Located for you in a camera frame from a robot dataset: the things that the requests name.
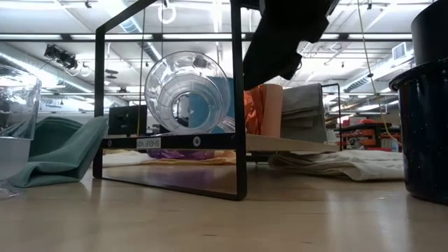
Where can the black cup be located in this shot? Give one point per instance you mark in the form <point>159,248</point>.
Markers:
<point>432,35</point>

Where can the black monitor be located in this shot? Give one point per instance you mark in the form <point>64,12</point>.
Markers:
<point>126,120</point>

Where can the purple faceted tumbler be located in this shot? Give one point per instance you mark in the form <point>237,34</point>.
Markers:
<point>175,154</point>

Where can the white napkin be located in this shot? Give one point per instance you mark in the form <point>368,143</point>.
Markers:
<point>122,159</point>

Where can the clear faceted plastic cup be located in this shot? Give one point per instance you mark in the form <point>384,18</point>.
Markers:
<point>164,87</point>
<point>17,115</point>

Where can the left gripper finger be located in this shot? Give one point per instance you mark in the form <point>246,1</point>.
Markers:
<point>293,66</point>
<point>269,56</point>

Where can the grey cloth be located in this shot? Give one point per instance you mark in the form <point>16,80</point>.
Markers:
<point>302,112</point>

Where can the white checked towel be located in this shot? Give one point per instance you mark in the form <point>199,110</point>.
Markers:
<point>336,168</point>

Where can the tan paper cup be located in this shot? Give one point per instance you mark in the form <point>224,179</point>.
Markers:
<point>273,112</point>

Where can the red parts shelf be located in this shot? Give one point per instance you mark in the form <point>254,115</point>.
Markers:
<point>367,133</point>

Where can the black overhead frame bar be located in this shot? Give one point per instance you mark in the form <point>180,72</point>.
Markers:
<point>343,36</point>

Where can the black ceiling spotlight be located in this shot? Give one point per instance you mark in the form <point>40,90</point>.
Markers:
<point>61,56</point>

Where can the dark blue speckled enamel mug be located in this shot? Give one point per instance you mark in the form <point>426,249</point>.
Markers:
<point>425,140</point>

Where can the teal cloth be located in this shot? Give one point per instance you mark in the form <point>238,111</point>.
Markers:
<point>66,154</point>

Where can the white ceiling vent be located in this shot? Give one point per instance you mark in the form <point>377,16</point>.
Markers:
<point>399,51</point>

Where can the light blue mug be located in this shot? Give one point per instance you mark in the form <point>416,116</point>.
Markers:
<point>224,94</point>

